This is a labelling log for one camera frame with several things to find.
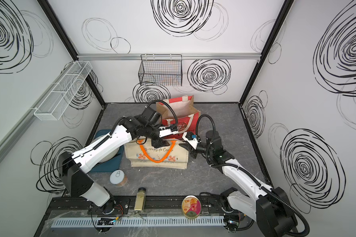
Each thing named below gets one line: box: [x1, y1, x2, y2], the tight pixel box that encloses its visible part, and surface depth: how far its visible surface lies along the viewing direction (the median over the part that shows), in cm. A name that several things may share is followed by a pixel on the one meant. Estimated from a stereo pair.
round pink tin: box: [181, 195, 202, 219], surface depth 72 cm
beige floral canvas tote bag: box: [124, 137, 189, 169], surface depth 79 cm
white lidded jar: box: [109, 169, 128, 187], surface depth 80 cm
